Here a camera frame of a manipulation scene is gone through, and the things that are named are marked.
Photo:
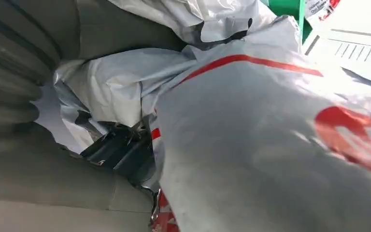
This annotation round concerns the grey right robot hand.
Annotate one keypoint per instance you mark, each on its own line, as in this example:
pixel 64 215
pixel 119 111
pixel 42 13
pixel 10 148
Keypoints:
pixel 60 192

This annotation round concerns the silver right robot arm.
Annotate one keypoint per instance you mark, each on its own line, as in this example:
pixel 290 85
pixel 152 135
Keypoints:
pixel 9 64

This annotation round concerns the green plastic crate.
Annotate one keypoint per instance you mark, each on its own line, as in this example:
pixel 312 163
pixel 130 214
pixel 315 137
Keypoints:
pixel 286 9

